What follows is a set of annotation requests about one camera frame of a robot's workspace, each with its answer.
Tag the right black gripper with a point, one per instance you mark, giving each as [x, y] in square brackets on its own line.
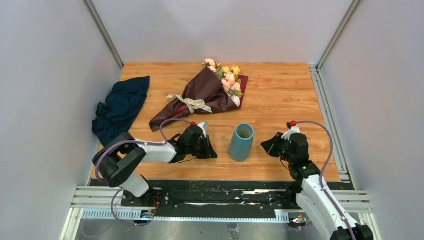
[270, 146]

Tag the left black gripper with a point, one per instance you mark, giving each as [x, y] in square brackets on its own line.
[209, 152]

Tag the teal conical vase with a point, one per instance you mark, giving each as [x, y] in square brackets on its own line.
[241, 142]

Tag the cream ribbon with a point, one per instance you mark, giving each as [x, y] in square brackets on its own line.
[191, 104]

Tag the maroon wrapping paper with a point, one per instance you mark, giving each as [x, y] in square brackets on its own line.
[204, 86]

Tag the pink yellow flower bunch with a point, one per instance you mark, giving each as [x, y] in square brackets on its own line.
[229, 77]

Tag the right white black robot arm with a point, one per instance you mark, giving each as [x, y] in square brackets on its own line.
[310, 192]

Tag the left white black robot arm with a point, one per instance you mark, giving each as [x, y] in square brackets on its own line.
[116, 164]

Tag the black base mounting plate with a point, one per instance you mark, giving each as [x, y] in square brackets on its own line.
[214, 198]

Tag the dark blue crumpled cloth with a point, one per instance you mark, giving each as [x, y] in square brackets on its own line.
[120, 108]

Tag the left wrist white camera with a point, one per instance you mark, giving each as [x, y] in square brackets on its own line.
[203, 126]

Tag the aluminium front rail frame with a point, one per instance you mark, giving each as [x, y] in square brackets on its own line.
[98, 201]

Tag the right aluminium corner post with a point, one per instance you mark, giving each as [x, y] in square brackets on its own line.
[347, 17]

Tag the aluminium corner post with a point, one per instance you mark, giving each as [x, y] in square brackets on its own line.
[347, 17]
[92, 10]

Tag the left aluminium corner post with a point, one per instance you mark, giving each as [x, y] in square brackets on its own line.
[92, 10]

